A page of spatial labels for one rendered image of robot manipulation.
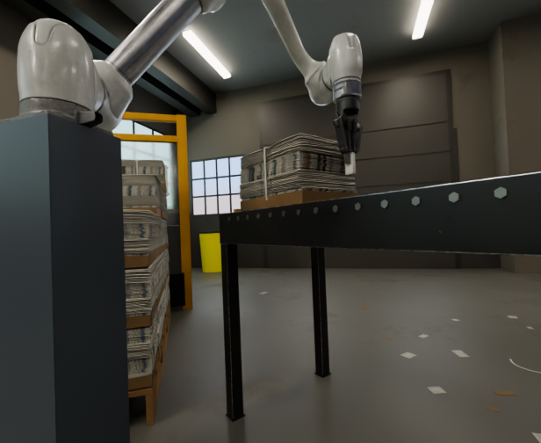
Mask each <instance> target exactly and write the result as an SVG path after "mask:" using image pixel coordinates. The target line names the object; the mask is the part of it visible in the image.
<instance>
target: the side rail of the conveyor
mask: <svg viewBox="0 0 541 443"><path fill-rule="evenodd" d="M219 219H220V243H227V244H249V245H271V246H293V247H315V248H337V249H360V250H382V251H425V252H447V253H469V254H491V255H513V256H535V257H541V171H538V172H531V173H524V174H517V175H511V176H504V177H498V178H485V179H478V180H471V181H465V182H457V183H451V184H444V185H432V186H425V187H418V188H411V189H405V190H398V191H391V192H379V193H372V194H365V195H358V196H351V197H345V198H338V199H332V200H319V201H312V202H305V203H299V204H291V205H285V206H278V207H266V208H259V209H252V210H245V211H239V212H232V213H225V214H219Z"/></svg>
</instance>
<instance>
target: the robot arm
mask: <svg viewBox="0 0 541 443"><path fill-rule="evenodd" d="M261 1H262V2H263V4H264V6H265V8H266V9H267V11H268V12H269V14H270V17H271V19H272V21H273V23H274V25H275V27H276V28H277V30H278V33H279V35H280V37H281V39H282V41H283V42H284V44H285V47H286V49H287V51H288V53H289V55H290V56H291V58H292V60H293V62H294V63H295V65H296V66H297V68H298V69H299V71H300V72H301V73H302V75H303V76H304V78H305V86H306V87H307V88H308V91H309V97H310V98H311V100H312V101H313V102H314V103H315V104H316V105H328V104H330V103H332V102H333V101H334V103H335V113H336V115H337V116H338V117H337V118H338V119H336V120H333V124H334V127H335V133H336V138H337V142H338V147H339V150H340V151H342V153H341V154H342V155H344V162H345V175H346V176H350V175H355V174H356V157H355V154H356V153H358V152H359V151H360V143H361V134H362V130H363V128H364V126H363V125H359V124H358V118H357V114H358V113H359V111H360V103H359V100H360V99H361V97H362V92H361V76H362V73H363V56H362V49H361V46H360V42H359V39H358V37H357V36H356V35H355V34H354V33H340V34H338V35H336V36H335V37H334V38H333V40H332V43H331V46H330V49H329V57H328V59H327V62H324V61H323V62H317V61H315V60H314V59H312V58H311V57H310V56H309V55H308V53H307V52H306V50H305V49H304V47H303V45H302V43H301V41H300V38H299V35H298V33H297V30H296V28H295V25H294V23H293V21H292V17H291V15H290V12H289V11H288V8H287V6H286V4H285V0H261ZM225 2H226V0H162V1H161V2H160V3H159V4H158V5H157V6H156V7H155V8H154V9H153V10H152V11H151V12H150V13H149V14H148V16H147V17H146V18H145V19H144V20H143V21H142V22H141V23H140V24H139V25H138V26H137V27H136V28H135V29H134V30H133V31H132V32H131V33H130V34H129V35H128V36H127V37H126V38H125V39H124V40H123V41H122V42H121V44H120V45H119V46H118V47H117V48H116V49H115V50H114V51H113V52H112V53H111V54H110V55H109V56H108V57H107V58H106V59H105V60H104V61H102V60H93V55H92V52H91V50H90V47H89V46H88V44H87V42H86V41H85V39H84V38H83V36H82V35H81V34H80V33H79V32H78V31H77V30H76V29H75V28H73V27H72V26H71V25H68V24H66V23H64V22H61V21H59V20H56V19H51V18H40V19H37V20H36V21H34V22H32V23H30V24H29V25H28V26H27V27H26V29H25V30H24V31H23V33H22V35H21V37H20V40H19V43H18V57H17V77H18V93H19V103H20V105H19V116H16V117H14V118H10V119H3V120H0V123H4V122H9V121H13V120H21V119H24V118H29V117H33V116H38V115H41V114H46V113H50V114H53V115H55V116H58V117H61V118H63V119H65V120H70V121H73V122H75V123H78V124H80V125H83V126H86V127H90V128H93V129H96V130H97V131H100V132H103V133H106V134H110V135H113V132H112V130H113V129H115V128H116V127H117V126H118V125H119V123H120V122H121V120H122V116H123V114H124V112H125V110H126V109H127V107H128V105H129V104H130V102H131V100H132V99H133V89H132V87H131V86H132V85H133V84H134V83H135V82H136V81H137V80H138V79H139V78H140V77H141V76H142V75H143V73H144V72H145V71H146V70H147V69H148V68H149V67H150V66H151V65H152V64H153V63H154V62H155V60H156V59H157V58H158V57H159V56H160V55H161V54H162V53H163V52H164V51H165V50H166V49H167V48H168V46H169V45H170V44H171V43H172V42H173V41H174V40H175V39H176V38H177V37H178V36H179V35H180V33H181V32H182V31H183V30H184V29H185V28H186V27H187V26H188V25H189V24H190V23H191V22H192V20H193V19H194V18H195V17H197V15H198V14H199V15H201V14H206V13H207V12H215V11H217V10H219V9H220V8H221V7H222V6H223V5H224V3H225Z"/></svg>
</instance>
